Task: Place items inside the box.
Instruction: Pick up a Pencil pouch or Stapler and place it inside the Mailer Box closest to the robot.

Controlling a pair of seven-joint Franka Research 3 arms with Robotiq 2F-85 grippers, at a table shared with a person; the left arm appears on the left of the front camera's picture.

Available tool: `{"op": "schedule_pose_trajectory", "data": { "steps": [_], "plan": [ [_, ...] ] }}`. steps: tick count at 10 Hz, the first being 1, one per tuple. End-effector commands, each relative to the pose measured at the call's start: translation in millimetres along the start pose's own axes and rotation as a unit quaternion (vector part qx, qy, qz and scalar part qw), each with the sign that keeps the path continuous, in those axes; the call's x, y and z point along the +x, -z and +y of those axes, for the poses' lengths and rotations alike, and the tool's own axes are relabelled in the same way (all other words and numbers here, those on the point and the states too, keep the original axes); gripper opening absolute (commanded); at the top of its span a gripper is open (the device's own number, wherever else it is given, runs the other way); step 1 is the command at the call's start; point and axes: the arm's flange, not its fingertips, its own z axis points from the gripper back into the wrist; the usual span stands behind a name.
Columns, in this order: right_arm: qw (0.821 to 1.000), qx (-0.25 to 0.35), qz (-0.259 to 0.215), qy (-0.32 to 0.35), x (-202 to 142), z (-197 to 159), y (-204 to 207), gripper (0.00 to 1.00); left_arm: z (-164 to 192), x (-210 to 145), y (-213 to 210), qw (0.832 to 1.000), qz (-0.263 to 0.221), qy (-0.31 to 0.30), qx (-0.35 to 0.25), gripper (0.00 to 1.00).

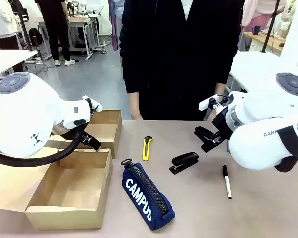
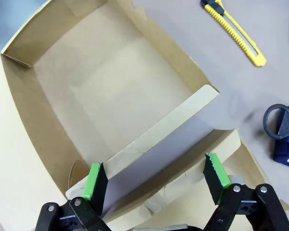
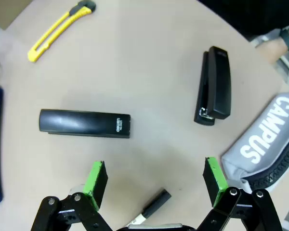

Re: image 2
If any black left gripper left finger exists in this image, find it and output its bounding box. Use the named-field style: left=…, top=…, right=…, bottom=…
left=35, top=162, right=111, bottom=231

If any navy CAMPUS pencil case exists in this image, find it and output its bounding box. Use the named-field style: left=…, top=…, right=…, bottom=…
left=263, top=103, right=289, bottom=172

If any yellow utility knife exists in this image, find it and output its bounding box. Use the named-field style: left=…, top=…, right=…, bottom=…
left=200, top=0, right=267, bottom=67

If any shallow cardboard box with lid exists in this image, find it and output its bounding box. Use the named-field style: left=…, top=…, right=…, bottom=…
left=0, top=0, right=220, bottom=231

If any deep cardboard box with lid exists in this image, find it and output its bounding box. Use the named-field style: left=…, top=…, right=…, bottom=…
left=65, top=128, right=289, bottom=231

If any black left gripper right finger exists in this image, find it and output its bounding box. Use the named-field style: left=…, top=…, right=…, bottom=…
left=202, top=153, right=289, bottom=231

